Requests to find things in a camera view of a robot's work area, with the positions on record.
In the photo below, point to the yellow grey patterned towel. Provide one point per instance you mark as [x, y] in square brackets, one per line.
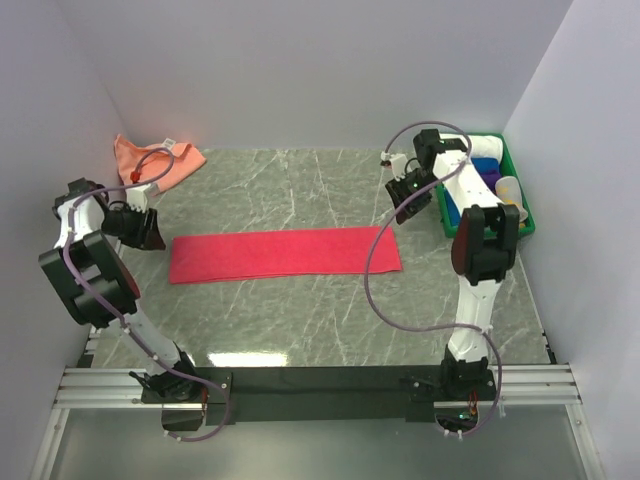
[508, 190]

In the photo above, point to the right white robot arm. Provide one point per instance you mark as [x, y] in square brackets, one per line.
[483, 248]

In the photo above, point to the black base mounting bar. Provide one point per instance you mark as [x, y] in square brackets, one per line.
[228, 395]

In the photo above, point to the purple rolled towel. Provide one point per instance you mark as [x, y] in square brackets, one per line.
[491, 178]

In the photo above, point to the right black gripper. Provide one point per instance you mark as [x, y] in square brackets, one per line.
[397, 191]

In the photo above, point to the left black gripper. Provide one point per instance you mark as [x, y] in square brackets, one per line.
[154, 240]

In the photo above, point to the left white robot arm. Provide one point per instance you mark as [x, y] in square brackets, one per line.
[96, 288]

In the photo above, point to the pink towel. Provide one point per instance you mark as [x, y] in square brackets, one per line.
[269, 254]

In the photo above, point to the light blue rolled towel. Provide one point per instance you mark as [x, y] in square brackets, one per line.
[453, 211]

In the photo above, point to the white rolled towel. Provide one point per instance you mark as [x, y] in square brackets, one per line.
[486, 146]

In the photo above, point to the green plastic bin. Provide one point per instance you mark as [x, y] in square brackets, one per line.
[507, 168]

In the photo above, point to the white label on salmon towel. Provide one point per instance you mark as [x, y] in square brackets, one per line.
[168, 143]

